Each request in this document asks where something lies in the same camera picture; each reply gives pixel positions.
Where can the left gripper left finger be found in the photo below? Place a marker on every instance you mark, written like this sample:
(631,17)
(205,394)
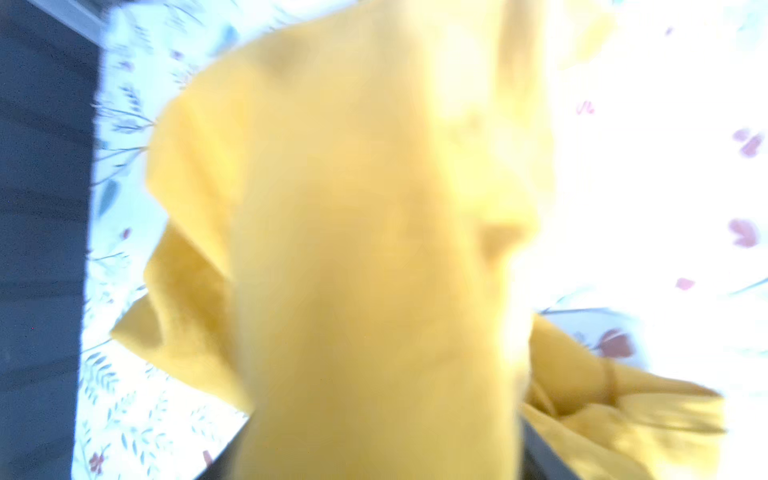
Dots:
(221,468)

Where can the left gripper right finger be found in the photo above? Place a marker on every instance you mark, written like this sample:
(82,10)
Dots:
(539,461)

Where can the yellow cloth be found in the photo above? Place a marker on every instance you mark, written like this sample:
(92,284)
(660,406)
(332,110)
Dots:
(351,202)

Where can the floral table mat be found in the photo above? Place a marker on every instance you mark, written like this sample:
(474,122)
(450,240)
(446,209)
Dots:
(658,260)

